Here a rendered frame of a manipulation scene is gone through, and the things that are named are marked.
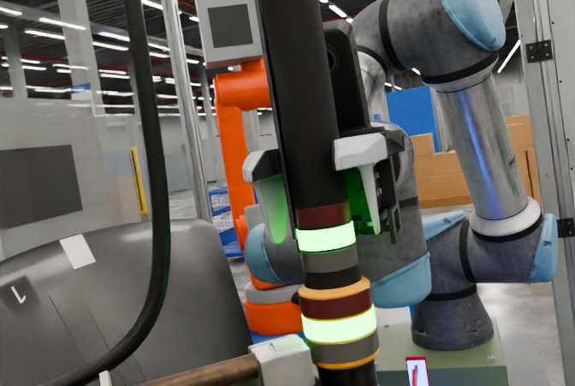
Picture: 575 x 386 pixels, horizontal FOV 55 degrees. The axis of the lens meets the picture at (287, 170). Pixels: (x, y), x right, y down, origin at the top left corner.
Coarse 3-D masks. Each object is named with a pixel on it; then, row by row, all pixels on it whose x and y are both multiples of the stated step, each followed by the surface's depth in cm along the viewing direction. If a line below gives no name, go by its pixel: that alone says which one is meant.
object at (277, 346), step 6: (294, 336) 32; (270, 342) 32; (276, 342) 32; (282, 342) 32; (288, 342) 32; (294, 342) 32; (300, 342) 32; (270, 348) 31; (276, 348) 31; (282, 348) 31
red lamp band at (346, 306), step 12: (300, 300) 32; (312, 300) 31; (324, 300) 31; (336, 300) 31; (348, 300) 31; (360, 300) 31; (372, 300) 32; (312, 312) 31; (324, 312) 31; (336, 312) 31; (348, 312) 31; (360, 312) 31
